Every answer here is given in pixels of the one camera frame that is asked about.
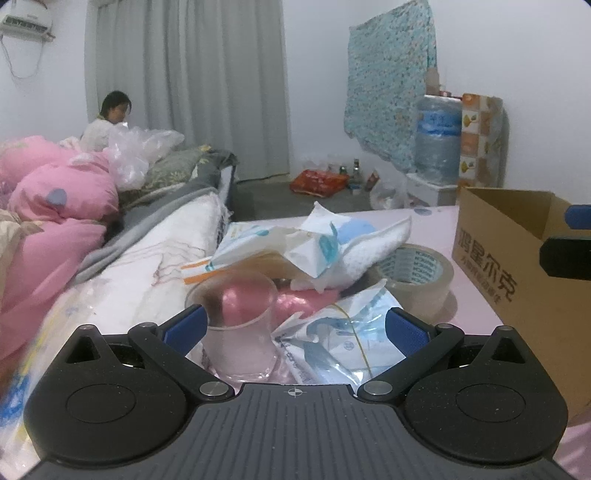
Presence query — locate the plastic blue cloth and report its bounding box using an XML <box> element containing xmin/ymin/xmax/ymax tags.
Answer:
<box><xmin>273</xmin><ymin>280</ymin><xmax>405</xmax><ymax>390</ymax></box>

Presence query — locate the white blue patterned cloth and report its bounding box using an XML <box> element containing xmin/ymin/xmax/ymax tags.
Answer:
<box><xmin>181</xmin><ymin>203</ymin><xmax>412</xmax><ymax>293</ymax></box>

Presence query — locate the clear packing tape roll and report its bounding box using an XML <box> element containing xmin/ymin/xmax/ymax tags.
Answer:
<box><xmin>367</xmin><ymin>243</ymin><xmax>456</xmax><ymax>325</ymax></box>

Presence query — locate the clear plastic cup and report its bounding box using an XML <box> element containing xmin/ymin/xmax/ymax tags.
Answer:
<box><xmin>185</xmin><ymin>271</ymin><xmax>277</xmax><ymax>383</ymax></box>

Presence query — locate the brown cardboard box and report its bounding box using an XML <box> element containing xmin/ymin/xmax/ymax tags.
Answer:
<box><xmin>453</xmin><ymin>188</ymin><xmax>590</xmax><ymax>418</ymax></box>

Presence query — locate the white water dispenser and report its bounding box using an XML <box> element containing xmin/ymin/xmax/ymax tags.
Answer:
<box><xmin>407</xmin><ymin>173</ymin><xmax>457</xmax><ymax>207</ymax></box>

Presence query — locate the grey bedding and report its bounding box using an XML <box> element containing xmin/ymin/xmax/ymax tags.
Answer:
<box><xmin>70</xmin><ymin>145</ymin><xmax>238</xmax><ymax>285</ymax></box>

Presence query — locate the blue water bottle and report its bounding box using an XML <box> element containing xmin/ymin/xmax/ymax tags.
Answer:
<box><xmin>415</xmin><ymin>95</ymin><xmax>462</xmax><ymax>185</ymax></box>

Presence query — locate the pink quilt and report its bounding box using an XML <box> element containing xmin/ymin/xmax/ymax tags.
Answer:
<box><xmin>1</xmin><ymin>136</ymin><xmax>118</xmax><ymax>358</ymax></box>

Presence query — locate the clear plastic bag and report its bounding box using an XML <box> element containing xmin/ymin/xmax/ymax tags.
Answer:
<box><xmin>68</xmin><ymin>124</ymin><xmax>187</xmax><ymax>191</ymax></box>

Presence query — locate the red plastic bag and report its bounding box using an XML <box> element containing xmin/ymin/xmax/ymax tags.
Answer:
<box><xmin>290</xmin><ymin>169</ymin><xmax>349</xmax><ymax>198</ymax></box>

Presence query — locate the seated person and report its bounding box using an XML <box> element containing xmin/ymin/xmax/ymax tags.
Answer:
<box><xmin>80</xmin><ymin>90</ymin><xmax>132</xmax><ymax>152</ymax></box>

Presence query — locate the floral blue hanging cloth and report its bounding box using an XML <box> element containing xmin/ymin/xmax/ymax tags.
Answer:
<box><xmin>344</xmin><ymin>1</ymin><xmax>437</xmax><ymax>173</ymax></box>

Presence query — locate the grey curtain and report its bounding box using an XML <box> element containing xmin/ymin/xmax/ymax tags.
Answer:
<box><xmin>84</xmin><ymin>1</ymin><xmax>290</xmax><ymax>180</ymax></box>

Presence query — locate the white air conditioner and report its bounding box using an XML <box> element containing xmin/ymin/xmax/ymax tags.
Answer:
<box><xmin>1</xmin><ymin>0</ymin><xmax>53</xmax><ymax>39</ymax></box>

